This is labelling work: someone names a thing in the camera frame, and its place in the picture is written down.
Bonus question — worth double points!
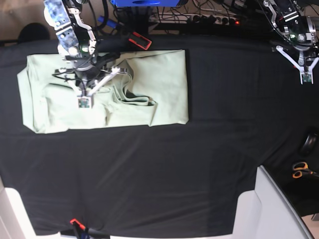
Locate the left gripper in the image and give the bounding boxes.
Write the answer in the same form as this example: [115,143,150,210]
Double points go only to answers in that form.
[259,0,319,85]

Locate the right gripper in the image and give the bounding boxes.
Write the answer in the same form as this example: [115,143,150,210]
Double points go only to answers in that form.
[44,0,127,109]

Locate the light green T-shirt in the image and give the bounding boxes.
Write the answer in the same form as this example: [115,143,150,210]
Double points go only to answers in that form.
[17,50,189,134]

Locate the blue red bar clamp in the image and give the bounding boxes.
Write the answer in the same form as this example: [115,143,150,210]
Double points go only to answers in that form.
[106,19,152,50]

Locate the blue plastic box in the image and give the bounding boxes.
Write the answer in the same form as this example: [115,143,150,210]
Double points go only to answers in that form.
[111,0,188,7]

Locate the black table cloth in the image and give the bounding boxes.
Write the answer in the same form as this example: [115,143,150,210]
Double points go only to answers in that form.
[0,35,319,238]

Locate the black tape roll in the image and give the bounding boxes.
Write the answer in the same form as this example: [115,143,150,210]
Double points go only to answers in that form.
[299,132,319,156]

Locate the blue red bottom clamp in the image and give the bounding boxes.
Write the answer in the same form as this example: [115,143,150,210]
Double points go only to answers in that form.
[70,218,110,239]

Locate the white chair armrest left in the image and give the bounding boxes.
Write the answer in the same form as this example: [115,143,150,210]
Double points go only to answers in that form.
[0,180,36,239]

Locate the white chair armrest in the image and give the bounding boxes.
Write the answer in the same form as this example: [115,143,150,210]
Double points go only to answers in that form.
[0,180,36,239]
[233,165,315,239]

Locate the white chair armrest right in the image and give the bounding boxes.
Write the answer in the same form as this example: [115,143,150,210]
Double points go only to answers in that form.
[233,165,315,239]

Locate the orange handled scissors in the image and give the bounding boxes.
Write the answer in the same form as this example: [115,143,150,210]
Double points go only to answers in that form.
[292,161,319,179]

